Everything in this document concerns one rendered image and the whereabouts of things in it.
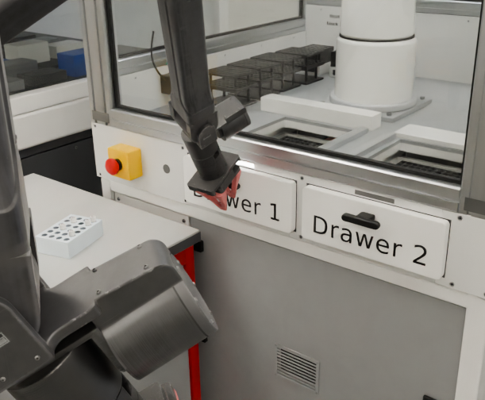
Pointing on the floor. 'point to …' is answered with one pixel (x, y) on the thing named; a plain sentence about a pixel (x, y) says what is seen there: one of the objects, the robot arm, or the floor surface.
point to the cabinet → (329, 320)
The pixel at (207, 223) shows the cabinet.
